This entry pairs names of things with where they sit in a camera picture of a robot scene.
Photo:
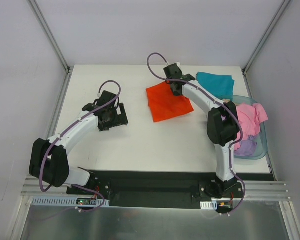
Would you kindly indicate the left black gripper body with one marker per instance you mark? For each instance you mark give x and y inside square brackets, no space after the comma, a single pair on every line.
[116,120]

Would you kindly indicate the clear blue plastic basket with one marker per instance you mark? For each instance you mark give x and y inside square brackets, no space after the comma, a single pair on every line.
[261,139]

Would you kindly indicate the orange t-shirt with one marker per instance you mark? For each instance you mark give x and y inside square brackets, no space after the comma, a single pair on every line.
[164,105]

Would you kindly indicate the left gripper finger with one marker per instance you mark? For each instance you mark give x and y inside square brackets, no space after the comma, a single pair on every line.
[122,117]
[105,127]

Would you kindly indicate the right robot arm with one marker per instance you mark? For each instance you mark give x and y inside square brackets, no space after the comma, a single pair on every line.
[222,126]

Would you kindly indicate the left frame post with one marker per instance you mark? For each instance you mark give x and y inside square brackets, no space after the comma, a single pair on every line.
[49,34]

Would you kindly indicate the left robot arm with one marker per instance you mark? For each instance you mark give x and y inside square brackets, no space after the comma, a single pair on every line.
[49,157]

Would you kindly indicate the left white cable duct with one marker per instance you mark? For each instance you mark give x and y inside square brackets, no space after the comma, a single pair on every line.
[55,201]

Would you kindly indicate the right frame post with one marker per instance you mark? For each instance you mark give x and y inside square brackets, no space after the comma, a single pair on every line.
[284,5]

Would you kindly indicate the right white cable duct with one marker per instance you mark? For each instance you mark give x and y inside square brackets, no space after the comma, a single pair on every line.
[209,205]

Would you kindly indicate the white cable duct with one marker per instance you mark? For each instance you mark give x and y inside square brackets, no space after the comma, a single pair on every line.
[209,205]
[55,201]

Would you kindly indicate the pink t-shirt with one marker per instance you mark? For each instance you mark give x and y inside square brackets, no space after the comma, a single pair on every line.
[250,118]

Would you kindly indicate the frame post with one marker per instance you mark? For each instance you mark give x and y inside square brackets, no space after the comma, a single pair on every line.
[284,5]
[49,34]

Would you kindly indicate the lavender t-shirt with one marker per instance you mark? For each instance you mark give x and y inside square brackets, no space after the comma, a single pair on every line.
[247,147]

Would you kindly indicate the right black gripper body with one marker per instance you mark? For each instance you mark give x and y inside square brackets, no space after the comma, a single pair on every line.
[181,77]

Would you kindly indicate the folded teal t-shirt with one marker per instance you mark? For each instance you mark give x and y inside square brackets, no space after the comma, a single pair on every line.
[217,85]

